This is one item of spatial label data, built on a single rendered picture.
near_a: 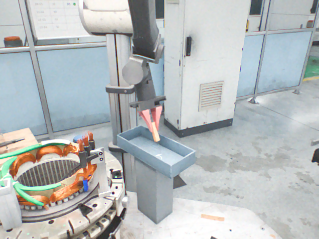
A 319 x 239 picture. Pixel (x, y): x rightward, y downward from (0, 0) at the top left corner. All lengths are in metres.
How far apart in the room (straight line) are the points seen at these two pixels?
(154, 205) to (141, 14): 0.58
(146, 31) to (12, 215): 0.47
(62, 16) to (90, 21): 1.84
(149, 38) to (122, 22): 0.23
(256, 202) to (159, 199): 1.49
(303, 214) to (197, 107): 1.47
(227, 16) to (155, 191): 2.34
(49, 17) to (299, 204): 2.69
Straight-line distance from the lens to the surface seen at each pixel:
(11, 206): 0.53
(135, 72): 0.66
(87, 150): 0.49
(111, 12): 0.88
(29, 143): 0.89
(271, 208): 2.26
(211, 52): 2.85
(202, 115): 3.03
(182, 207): 0.98
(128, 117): 0.99
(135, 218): 0.95
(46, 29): 2.74
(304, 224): 2.24
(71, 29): 2.76
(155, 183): 0.81
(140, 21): 0.61
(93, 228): 0.56
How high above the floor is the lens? 1.46
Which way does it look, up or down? 26 degrees down
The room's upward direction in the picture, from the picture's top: straight up
